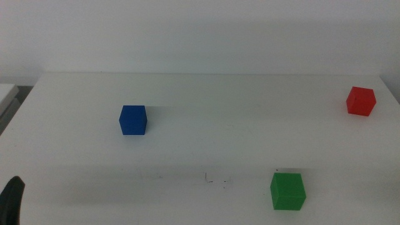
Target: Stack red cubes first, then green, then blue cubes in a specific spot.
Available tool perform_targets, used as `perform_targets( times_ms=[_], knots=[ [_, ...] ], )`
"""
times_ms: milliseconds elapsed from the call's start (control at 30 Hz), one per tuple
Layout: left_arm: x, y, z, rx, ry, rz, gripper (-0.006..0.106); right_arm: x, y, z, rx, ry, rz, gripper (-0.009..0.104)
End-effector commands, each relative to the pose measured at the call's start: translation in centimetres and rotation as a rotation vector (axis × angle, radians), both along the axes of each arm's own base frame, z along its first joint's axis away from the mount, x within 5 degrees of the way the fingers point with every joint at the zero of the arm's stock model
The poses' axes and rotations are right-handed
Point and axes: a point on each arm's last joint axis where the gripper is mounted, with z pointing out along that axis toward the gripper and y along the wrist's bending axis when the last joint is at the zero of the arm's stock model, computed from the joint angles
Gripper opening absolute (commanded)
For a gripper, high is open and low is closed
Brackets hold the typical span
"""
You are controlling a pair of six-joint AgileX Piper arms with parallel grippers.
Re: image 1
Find blue cube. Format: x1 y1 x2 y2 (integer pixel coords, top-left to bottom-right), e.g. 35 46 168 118
119 105 148 136

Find green cube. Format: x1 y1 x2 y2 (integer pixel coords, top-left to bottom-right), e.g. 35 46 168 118
269 172 307 211

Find red cube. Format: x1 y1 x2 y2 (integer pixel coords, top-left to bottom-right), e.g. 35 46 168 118
346 86 377 117

